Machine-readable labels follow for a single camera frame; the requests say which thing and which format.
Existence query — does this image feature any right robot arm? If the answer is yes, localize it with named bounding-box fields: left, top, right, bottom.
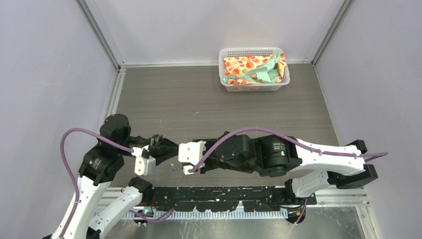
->
left=179, top=128, right=381, bottom=205

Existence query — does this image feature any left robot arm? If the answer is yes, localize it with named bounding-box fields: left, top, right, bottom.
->
left=47, top=114, right=179, bottom=239

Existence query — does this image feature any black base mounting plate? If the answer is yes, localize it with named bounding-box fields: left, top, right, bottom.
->
left=140, top=186, right=305, bottom=212

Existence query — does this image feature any floral patterned cloth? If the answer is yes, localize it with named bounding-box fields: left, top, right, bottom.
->
left=222, top=51, right=287, bottom=85

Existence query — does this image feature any white plastic basket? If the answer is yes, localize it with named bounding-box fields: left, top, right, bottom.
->
left=218, top=47, right=290, bottom=92

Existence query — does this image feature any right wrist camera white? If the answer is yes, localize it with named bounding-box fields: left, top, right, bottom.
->
left=178, top=141, right=206, bottom=175

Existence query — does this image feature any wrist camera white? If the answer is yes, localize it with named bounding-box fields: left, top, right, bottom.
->
left=178, top=141, right=206, bottom=175
left=131, top=145, right=156, bottom=176

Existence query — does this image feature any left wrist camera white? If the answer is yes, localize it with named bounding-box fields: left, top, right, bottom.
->
left=131, top=145, right=156, bottom=176

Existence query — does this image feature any aluminium frame rail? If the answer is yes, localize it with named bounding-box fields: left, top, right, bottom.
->
left=70, top=184, right=372, bottom=221

